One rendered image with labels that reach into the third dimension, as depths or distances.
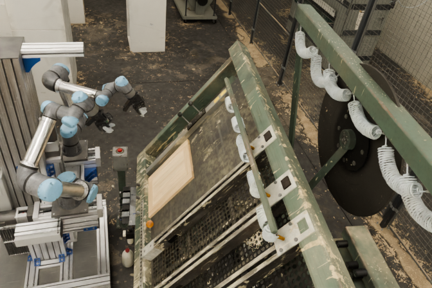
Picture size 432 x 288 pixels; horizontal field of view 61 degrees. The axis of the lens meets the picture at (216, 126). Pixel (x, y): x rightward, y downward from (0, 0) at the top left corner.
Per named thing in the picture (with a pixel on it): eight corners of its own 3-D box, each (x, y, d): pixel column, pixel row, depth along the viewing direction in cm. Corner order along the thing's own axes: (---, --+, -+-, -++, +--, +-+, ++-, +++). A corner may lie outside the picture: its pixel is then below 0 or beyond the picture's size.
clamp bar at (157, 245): (151, 249, 240) (118, 238, 228) (284, 134, 192) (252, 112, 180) (151, 263, 232) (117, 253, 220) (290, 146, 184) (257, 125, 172)
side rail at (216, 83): (155, 153, 316) (144, 147, 311) (243, 61, 272) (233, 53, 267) (155, 157, 312) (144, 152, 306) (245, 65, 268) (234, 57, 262)
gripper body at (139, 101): (146, 107, 263) (137, 95, 255) (135, 112, 264) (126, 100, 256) (145, 101, 269) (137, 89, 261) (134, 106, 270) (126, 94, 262)
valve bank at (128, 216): (120, 198, 309) (119, 178, 294) (137, 197, 311) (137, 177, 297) (116, 251, 270) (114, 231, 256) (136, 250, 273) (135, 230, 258)
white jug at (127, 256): (123, 258, 329) (121, 245, 316) (134, 257, 330) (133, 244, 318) (122, 268, 321) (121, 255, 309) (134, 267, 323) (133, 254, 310)
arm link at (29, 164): (17, 186, 199) (53, 101, 205) (34, 193, 196) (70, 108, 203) (2, 185, 188) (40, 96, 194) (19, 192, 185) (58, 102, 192)
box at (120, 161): (114, 162, 316) (112, 146, 305) (128, 161, 318) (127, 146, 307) (113, 171, 307) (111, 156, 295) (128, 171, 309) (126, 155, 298)
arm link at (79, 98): (67, 100, 195) (75, 88, 198) (79, 112, 203) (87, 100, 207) (77, 102, 191) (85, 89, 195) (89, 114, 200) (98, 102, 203)
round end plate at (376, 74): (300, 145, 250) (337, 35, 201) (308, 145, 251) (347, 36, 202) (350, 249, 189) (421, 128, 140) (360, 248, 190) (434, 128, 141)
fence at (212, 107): (150, 171, 294) (145, 169, 292) (229, 90, 256) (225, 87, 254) (150, 175, 290) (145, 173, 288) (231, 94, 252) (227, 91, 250)
